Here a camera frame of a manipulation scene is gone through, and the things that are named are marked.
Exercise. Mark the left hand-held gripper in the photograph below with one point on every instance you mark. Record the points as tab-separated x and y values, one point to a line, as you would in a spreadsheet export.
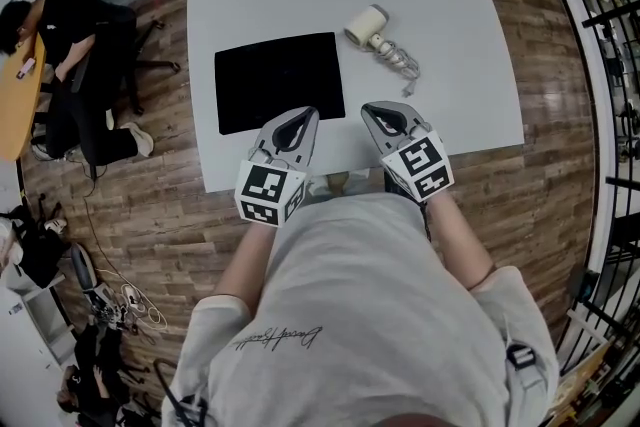
270	187

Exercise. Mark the wooden board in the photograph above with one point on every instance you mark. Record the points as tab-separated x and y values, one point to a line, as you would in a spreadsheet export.
582	382

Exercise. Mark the cream hair dryer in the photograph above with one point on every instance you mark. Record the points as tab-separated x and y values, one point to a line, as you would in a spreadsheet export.
369	26

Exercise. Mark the white cabinet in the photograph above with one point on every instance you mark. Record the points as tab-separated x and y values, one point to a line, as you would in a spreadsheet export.
25	355

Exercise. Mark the pink phone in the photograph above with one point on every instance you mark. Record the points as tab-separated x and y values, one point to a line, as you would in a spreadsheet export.
26	69

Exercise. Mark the black metal railing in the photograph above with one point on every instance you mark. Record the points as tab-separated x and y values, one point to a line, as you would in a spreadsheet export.
607	80

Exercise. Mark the person's right forearm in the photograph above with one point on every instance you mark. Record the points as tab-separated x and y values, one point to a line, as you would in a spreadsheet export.
457	240

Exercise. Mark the person's left forearm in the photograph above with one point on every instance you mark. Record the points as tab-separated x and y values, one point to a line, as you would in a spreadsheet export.
245	260

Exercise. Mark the black bag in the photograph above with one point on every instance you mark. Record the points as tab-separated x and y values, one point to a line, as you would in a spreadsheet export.
277	80

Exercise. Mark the orange wooden table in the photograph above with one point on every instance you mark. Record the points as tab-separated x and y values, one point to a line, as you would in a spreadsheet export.
17	110

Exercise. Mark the grey upright appliance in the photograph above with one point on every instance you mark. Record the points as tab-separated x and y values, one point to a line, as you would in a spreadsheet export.
85	270

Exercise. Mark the person's grey t-shirt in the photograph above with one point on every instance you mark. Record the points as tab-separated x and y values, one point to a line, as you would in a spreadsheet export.
360	315

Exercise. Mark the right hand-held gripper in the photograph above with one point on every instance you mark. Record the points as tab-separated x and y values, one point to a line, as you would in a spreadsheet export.
417	165

